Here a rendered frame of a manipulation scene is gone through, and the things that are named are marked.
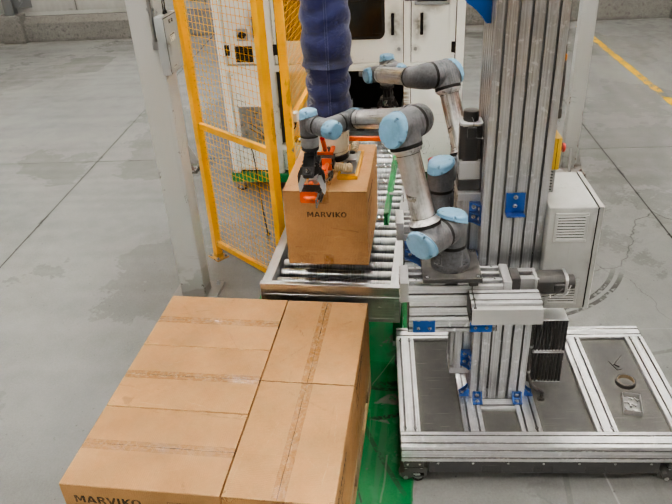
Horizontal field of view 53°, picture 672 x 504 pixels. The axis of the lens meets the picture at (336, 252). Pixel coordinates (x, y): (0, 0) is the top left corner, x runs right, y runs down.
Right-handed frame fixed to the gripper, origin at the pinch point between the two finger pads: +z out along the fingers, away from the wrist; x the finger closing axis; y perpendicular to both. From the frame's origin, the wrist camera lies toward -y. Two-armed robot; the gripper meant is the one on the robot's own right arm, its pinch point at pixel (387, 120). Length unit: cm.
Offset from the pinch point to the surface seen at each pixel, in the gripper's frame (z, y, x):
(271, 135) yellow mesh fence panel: 11, -9, -66
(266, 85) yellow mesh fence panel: -17, -9, -66
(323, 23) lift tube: -59, 41, -25
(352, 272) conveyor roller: 67, 45, -17
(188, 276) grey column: 104, -4, -128
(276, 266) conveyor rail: 62, 49, -56
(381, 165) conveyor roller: 67, -99, -12
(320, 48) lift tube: -48, 42, -27
